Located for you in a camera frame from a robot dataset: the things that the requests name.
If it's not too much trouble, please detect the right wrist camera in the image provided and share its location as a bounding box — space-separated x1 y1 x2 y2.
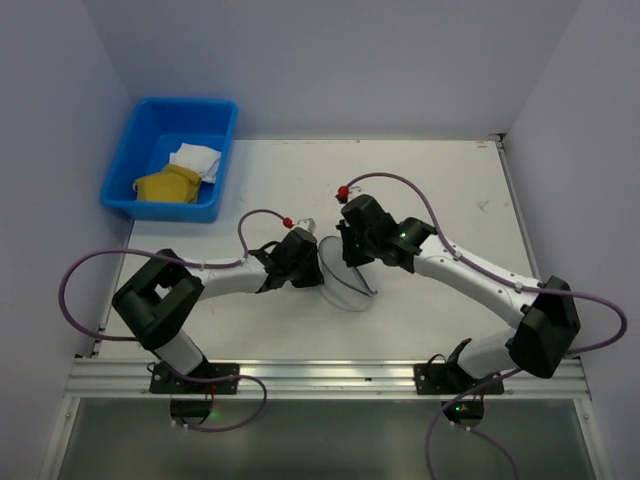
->
335 185 361 205

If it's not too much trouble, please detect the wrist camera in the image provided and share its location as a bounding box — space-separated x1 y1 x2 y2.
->
295 218 316 234
335 185 361 205

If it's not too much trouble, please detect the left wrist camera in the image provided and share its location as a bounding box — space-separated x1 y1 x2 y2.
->
295 218 316 234

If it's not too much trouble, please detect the aluminium mounting rail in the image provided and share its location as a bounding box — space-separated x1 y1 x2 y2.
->
63 358 590 400

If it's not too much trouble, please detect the white cloth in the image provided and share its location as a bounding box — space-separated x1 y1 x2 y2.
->
169 143 222 184

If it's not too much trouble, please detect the blue plastic bin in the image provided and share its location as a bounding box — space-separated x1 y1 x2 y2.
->
100 97 238 223

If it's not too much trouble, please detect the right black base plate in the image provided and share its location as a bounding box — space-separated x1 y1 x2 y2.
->
413 354 505 396

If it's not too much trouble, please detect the white mesh laundry bag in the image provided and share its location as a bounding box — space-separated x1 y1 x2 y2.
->
318 236 378 313

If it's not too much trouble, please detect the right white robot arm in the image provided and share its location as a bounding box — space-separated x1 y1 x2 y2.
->
337 194 581 392

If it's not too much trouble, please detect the yellow bra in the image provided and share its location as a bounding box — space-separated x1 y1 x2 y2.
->
133 164 201 204

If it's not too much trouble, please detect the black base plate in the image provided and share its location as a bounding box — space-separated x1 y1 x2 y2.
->
413 354 505 396
148 361 239 395

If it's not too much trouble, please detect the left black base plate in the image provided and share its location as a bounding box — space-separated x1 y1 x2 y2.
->
148 361 239 395

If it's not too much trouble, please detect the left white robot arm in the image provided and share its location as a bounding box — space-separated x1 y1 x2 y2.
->
112 227 324 378

